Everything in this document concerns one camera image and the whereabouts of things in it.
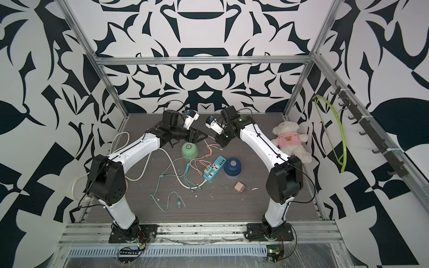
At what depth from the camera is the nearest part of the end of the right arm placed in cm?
61

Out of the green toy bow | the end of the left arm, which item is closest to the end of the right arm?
the end of the left arm

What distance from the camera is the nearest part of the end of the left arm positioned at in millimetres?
692
